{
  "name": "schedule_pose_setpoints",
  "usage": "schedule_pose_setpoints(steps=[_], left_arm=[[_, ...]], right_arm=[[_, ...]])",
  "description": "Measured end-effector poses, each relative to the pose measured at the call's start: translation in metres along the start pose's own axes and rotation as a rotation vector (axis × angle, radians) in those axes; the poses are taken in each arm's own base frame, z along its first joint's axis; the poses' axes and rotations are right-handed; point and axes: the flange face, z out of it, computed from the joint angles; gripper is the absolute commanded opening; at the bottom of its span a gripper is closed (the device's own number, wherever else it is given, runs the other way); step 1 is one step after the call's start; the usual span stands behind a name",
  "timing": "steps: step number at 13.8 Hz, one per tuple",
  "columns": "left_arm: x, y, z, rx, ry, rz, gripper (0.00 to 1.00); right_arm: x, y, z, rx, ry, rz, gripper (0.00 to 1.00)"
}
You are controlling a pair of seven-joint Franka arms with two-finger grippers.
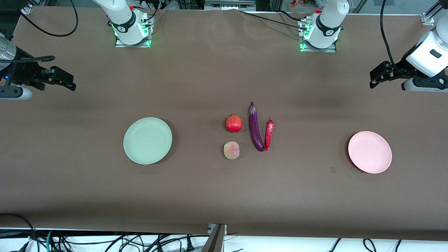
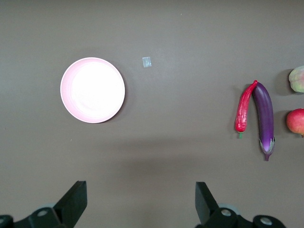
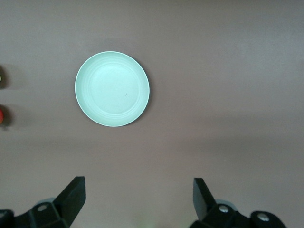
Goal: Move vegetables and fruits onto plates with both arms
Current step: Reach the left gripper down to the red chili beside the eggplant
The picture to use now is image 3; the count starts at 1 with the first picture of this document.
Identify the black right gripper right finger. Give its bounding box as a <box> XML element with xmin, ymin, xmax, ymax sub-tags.
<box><xmin>191</xmin><ymin>177</ymin><xmax>254</xmax><ymax>228</ymax></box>

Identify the light green round plate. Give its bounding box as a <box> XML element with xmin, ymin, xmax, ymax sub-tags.
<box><xmin>75</xmin><ymin>50</ymin><xmax>151</xmax><ymax>128</ymax></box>

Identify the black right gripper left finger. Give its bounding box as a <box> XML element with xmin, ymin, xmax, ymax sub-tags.
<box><xmin>13</xmin><ymin>176</ymin><xmax>86</xmax><ymax>228</ymax></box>

